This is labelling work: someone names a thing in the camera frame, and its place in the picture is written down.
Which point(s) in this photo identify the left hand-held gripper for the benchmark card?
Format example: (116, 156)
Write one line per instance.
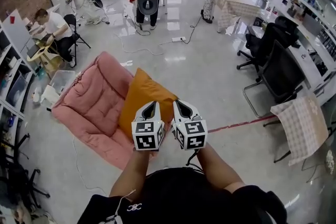
(145, 136)

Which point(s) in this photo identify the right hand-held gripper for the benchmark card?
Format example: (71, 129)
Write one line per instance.
(193, 136)

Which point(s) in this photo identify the orange cushion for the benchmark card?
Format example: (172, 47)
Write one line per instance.
(141, 97)

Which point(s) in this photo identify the person's left forearm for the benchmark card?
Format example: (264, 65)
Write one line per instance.
(128, 175)

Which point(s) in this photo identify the person's right forearm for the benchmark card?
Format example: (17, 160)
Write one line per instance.
(214, 168)

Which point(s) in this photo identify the pink padded lounge chair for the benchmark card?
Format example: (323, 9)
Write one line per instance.
(92, 102)

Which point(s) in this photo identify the person's black shirt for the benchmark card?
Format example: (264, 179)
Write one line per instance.
(181, 199)

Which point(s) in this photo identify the white power strip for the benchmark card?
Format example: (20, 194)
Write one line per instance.
(179, 39)

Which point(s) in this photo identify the clear plastic bin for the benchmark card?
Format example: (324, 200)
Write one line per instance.
(63, 80)

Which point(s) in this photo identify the white kettle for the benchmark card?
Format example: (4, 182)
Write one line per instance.
(50, 94)

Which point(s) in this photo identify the checkered cloth table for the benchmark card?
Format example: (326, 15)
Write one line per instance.
(236, 8)
(302, 126)

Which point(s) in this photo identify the black mesh office chair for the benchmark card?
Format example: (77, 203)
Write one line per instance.
(283, 73)

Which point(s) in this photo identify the white bowl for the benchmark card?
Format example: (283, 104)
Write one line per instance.
(36, 95)

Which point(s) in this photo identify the yellow round table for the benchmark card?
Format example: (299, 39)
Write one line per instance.
(50, 56)

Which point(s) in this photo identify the long white desk with shelves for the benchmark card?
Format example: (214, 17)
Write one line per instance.
(304, 60)

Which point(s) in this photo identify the black folding chair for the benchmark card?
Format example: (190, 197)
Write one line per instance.
(70, 21)

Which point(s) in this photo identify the black laptop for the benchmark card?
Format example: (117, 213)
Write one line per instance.
(32, 51)

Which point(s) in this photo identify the white board with red sticker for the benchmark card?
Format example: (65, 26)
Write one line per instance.
(15, 31)

